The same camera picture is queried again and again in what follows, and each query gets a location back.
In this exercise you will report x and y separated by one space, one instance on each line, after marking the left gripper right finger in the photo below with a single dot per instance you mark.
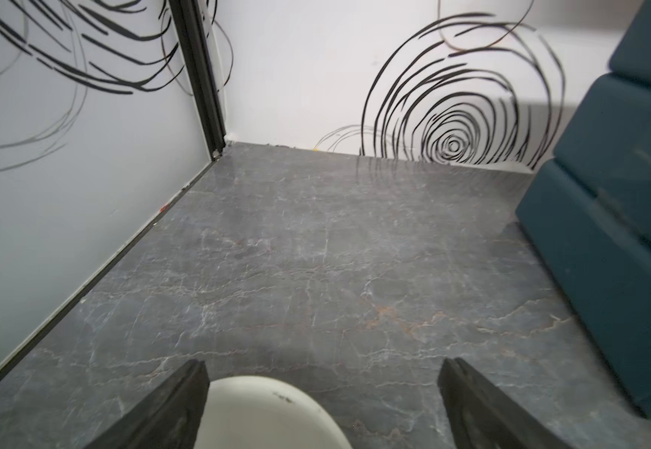
481 415

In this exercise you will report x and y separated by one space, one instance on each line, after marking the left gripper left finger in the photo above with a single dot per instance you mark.
169 417

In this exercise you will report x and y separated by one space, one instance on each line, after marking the teal drawer cabinet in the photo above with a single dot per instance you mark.
588 213

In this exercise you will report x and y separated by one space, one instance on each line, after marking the white bowl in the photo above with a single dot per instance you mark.
261 412

